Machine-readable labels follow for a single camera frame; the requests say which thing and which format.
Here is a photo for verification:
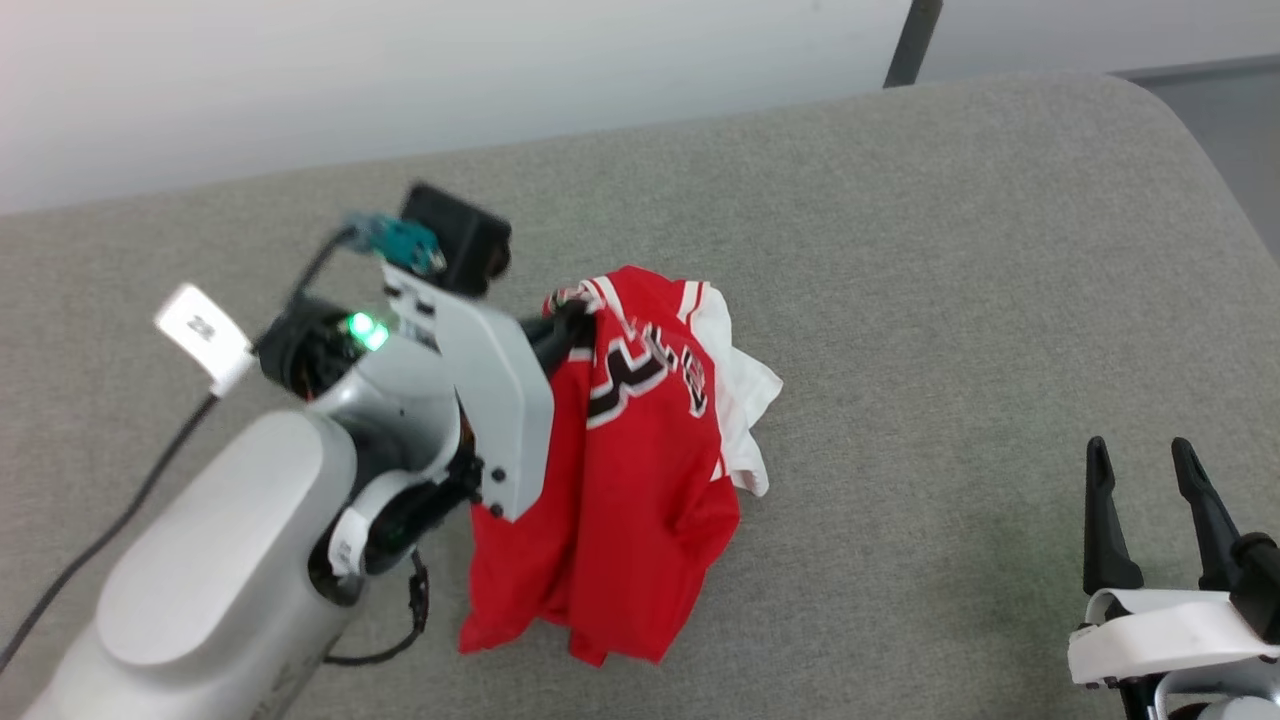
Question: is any dark grey wall post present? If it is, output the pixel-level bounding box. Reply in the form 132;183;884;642
883;0;945;90

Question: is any teal cable connector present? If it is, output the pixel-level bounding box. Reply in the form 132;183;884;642
343;212;448;277

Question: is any white label tag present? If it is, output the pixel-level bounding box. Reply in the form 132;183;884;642
154;283;257;399

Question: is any long black arm cable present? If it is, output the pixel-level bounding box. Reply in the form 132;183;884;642
0;225;361;673

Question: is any short black looped cable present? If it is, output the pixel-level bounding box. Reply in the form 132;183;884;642
325;548;432;667

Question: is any red white basketball jersey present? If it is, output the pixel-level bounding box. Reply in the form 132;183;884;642
458;265;784;668

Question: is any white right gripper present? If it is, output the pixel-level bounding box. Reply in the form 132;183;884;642
1067;436;1280;688

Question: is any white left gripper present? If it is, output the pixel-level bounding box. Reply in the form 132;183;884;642
380;260;601;524

